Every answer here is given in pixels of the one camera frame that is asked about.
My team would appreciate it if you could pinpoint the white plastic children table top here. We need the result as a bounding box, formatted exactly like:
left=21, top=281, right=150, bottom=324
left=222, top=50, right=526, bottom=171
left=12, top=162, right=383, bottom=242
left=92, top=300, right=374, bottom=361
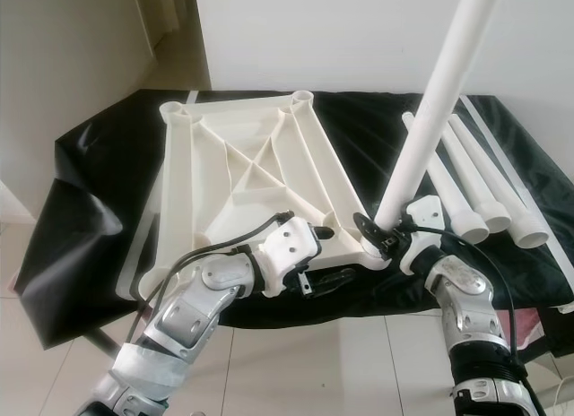
left=157, top=90, right=391, bottom=296

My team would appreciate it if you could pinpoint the white plastic table leg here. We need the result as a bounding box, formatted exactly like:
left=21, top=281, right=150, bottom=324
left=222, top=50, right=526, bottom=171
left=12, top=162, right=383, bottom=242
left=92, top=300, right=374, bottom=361
left=449, top=114, right=551, bottom=249
left=400, top=114, right=491, bottom=246
left=438, top=120, right=513, bottom=234
left=373, top=0, right=505, bottom=233

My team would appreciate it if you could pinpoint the pink plastic object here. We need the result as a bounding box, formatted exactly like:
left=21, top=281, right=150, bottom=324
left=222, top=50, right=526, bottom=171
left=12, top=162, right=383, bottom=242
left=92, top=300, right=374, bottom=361
left=514, top=308, right=544, bottom=347

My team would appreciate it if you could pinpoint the black metal table leg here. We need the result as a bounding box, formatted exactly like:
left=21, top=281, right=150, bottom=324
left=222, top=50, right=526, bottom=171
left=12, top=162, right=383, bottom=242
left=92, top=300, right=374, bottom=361
left=85, top=331, right=122, bottom=359

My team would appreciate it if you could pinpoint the black plastic table cover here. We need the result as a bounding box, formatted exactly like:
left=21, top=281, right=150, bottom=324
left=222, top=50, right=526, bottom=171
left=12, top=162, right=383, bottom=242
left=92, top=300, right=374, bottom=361
left=13, top=89, right=574, bottom=350

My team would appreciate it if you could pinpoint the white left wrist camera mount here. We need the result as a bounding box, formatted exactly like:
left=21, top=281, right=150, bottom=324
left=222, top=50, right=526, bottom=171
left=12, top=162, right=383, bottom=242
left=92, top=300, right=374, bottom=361
left=256, top=223, right=324, bottom=299

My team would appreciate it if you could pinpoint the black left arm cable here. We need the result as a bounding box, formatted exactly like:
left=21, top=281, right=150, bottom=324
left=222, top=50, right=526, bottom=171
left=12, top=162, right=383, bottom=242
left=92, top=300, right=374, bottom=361
left=135, top=212, right=292, bottom=336

